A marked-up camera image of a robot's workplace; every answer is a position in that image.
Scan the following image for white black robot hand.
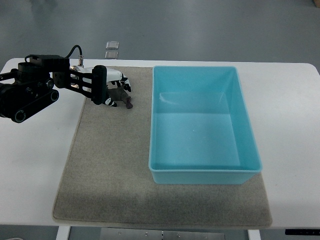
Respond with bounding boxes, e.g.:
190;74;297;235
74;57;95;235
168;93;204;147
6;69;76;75
67;65;132;107

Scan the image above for brown toy hippo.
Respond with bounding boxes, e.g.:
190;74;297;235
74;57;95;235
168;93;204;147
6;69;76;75
107;86;133;109

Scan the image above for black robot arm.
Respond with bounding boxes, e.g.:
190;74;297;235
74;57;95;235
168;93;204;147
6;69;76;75
0;45;85;123

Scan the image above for blue plastic box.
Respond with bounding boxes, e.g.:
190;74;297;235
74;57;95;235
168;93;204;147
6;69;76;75
148;66;262;185

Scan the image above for lower floor marker plate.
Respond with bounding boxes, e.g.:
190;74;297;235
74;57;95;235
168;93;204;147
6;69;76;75
104;50;119;59

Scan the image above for grey felt mat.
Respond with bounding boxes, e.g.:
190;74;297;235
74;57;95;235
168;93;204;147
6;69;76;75
52;67;272;229

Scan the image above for black table control panel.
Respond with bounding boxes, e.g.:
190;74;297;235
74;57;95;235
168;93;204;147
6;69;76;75
285;228;320;236

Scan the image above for metal table base plate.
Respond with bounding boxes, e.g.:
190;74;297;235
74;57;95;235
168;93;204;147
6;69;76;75
99;228;226;240

